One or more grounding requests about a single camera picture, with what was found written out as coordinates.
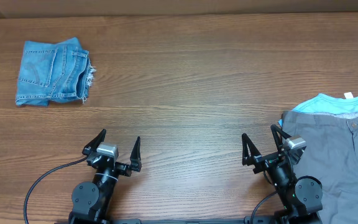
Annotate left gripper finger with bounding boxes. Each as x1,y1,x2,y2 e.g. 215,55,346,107
82,129,107,156
130,136,142,172

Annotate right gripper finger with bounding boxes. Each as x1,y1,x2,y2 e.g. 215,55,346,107
242,133,262,166
270,124,291,152

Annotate grey cargo shorts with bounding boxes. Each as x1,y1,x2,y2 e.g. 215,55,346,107
282,111,358,223

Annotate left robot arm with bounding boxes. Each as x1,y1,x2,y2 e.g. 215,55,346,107
68,129,142,224

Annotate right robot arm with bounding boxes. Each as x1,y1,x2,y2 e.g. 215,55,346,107
242,124,323,223

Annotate light blue t-shirt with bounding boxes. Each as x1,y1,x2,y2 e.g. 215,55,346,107
278,92,358,129

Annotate folded blue denim shorts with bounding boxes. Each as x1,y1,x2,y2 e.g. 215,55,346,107
16,37,96,106

